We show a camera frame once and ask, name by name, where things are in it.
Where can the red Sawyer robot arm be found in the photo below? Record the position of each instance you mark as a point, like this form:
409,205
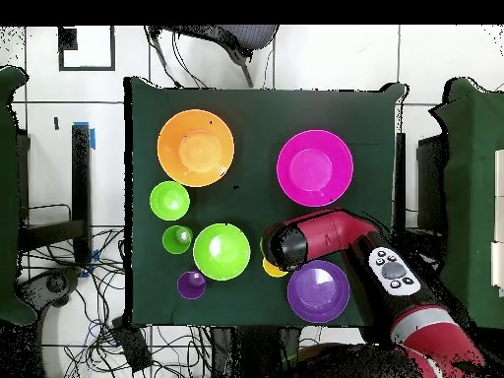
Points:
334,232

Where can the medium green bowl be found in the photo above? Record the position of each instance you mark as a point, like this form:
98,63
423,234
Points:
221,252

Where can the yellow cup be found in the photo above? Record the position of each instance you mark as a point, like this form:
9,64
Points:
273,272

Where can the large pink bowl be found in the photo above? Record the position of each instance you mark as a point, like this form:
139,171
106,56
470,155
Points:
315,167

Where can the small green bowl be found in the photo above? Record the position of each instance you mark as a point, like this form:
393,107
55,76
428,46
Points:
169,201

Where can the large orange bowl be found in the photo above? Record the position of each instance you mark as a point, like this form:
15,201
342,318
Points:
195,147

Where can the green cup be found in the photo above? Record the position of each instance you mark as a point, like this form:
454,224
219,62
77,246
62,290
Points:
173,241

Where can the dark green tablecloth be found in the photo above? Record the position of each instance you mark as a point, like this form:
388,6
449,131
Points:
256,118

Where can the purple cup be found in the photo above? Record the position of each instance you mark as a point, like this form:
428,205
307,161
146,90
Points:
191,285

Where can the purple bowl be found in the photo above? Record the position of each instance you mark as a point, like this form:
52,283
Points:
318,293

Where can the grey office chair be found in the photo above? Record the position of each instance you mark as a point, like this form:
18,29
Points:
244,35

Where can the blue tape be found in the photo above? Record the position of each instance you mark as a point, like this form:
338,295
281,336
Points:
93,138

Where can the black metal stand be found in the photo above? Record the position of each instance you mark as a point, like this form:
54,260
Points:
80,177

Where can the black power strip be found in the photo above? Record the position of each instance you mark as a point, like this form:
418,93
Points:
132,346

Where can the black caster leg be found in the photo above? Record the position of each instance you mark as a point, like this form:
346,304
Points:
51,283

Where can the green-clothed side table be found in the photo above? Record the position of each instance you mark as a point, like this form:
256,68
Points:
468,197
8,197

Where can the black square frame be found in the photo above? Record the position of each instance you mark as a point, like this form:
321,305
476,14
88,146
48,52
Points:
86,68

